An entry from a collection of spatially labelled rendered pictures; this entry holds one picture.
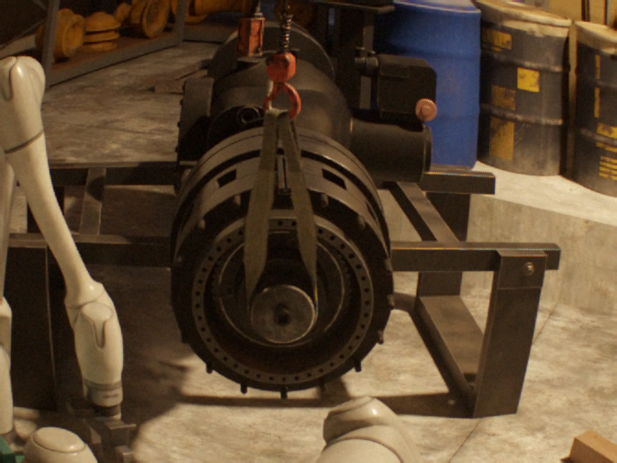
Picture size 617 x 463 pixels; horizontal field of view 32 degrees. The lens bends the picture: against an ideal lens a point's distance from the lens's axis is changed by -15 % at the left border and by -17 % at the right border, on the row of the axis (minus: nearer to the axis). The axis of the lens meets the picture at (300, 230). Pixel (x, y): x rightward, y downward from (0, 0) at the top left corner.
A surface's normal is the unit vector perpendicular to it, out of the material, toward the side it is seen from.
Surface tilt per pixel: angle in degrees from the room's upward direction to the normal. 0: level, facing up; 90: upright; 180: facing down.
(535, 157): 90
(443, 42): 90
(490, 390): 90
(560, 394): 0
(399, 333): 0
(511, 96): 90
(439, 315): 0
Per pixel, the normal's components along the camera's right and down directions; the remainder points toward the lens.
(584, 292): -0.41, 0.25
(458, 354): 0.06, -0.95
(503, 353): 0.13, 0.31
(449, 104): 0.33, 0.31
